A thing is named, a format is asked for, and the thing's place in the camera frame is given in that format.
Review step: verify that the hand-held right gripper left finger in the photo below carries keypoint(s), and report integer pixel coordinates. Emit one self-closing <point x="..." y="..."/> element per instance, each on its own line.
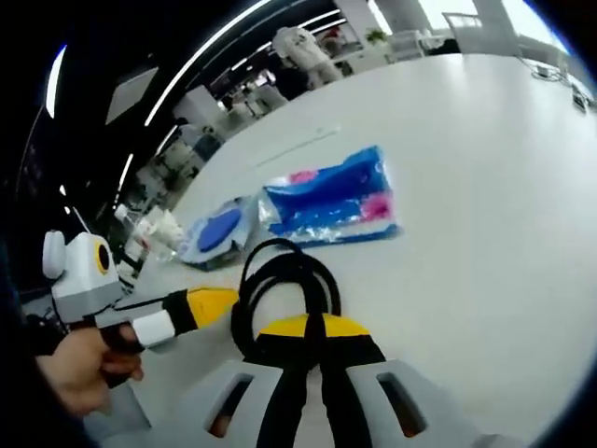
<point x="284" y="392"/>

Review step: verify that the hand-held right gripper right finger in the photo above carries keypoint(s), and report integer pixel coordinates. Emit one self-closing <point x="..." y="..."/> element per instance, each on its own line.
<point x="354" y="387"/>

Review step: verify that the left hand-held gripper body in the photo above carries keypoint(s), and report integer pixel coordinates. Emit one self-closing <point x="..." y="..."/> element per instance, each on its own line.
<point x="84" y="280"/>

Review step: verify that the clear plastic water bottle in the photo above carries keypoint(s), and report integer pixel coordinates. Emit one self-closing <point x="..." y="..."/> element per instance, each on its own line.
<point x="135" y="233"/>

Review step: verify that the white paper cup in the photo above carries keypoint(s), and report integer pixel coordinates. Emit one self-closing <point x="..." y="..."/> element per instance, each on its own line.
<point x="163" y="228"/>

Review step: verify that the blue mouse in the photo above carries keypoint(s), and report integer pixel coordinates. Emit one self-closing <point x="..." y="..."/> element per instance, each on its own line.
<point x="219" y="231"/>

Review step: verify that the blue tissue pack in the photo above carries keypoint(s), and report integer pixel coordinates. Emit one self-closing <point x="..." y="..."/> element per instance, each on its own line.
<point x="336" y="200"/>

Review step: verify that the person's left hand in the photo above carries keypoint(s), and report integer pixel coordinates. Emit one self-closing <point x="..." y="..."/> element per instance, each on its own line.
<point x="79" y="368"/>

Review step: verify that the grey office chair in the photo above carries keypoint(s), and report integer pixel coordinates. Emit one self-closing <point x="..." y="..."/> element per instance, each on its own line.
<point x="121" y="410"/>

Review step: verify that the ceiling air conditioner unit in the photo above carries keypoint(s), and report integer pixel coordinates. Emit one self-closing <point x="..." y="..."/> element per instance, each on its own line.
<point x="130" y="95"/>

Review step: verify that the green potted plant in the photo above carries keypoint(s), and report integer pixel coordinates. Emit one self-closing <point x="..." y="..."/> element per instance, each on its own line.
<point x="375" y="36"/>

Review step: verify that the grey mesh chair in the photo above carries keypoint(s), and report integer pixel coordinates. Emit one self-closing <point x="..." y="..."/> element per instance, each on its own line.
<point x="480" y="35"/>

